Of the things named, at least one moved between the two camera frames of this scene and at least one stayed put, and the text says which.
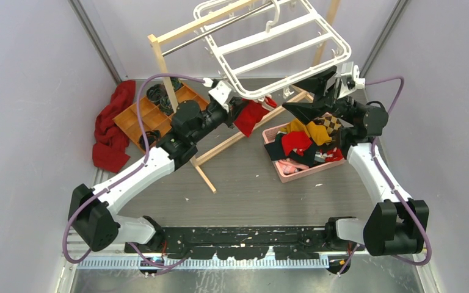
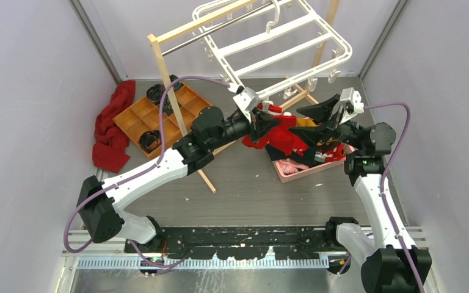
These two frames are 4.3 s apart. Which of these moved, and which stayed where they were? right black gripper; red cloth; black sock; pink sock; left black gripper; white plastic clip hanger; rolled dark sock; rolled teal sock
Moved: left black gripper; right black gripper
Stayed: rolled dark sock; black sock; white plastic clip hanger; red cloth; pink sock; rolled teal sock
